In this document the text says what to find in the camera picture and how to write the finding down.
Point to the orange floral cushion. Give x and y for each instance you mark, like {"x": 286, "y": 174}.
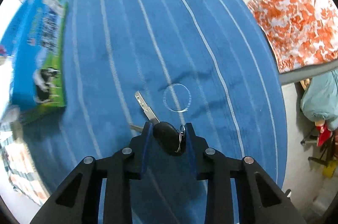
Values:
{"x": 300, "y": 32}

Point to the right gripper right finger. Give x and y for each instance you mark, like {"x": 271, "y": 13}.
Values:
{"x": 238, "y": 190}

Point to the blue striped tablecloth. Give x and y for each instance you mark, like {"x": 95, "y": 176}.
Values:
{"x": 204, "y": 62}

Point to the black car key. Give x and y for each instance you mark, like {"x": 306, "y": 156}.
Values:
{"x": 170, "y": 139}

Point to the blue milk carton box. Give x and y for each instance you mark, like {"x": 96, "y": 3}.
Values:
{"x": 32, "y": 47}

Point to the plaid orange blue cloth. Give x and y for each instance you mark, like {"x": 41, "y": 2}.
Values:
{"x": 20, "y": 169}

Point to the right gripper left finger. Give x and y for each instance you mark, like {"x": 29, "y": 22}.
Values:
{"x": 99, "y": 183}

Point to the light blue garment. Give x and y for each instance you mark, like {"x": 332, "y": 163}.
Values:
{"x": 319, "y": 102}

